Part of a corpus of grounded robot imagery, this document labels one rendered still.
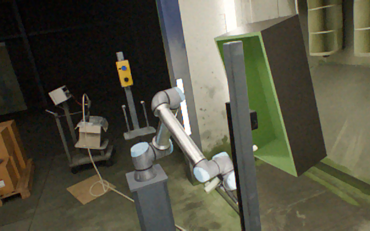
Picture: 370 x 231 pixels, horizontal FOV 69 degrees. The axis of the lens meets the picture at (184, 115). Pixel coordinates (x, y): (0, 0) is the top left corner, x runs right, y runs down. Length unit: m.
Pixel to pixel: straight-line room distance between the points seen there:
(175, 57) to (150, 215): 1.53
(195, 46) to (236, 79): 2.03
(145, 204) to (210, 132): 1.24
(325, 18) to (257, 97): 1.10
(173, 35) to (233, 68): 1.98
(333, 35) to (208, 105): 1.47
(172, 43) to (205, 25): 0.40
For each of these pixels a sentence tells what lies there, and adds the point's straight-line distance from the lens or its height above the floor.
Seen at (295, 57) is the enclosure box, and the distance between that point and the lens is 2.14.
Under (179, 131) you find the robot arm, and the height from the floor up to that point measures 1.15.
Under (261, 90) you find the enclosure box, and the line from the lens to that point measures 2.74.
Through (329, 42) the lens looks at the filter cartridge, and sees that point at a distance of 3.28.
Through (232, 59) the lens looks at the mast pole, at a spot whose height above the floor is 1.59.
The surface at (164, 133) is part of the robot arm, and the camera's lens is 2.07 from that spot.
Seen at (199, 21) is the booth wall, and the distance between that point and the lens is 2.95.
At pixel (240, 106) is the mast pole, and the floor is 1.43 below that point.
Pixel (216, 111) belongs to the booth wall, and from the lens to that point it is 3.09.
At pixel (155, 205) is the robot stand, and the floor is 0.43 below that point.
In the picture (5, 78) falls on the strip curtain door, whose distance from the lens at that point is 12.03.
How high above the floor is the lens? 1.68
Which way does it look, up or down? 16 degrees down
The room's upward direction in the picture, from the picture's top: 10 degrees counter-clockwise
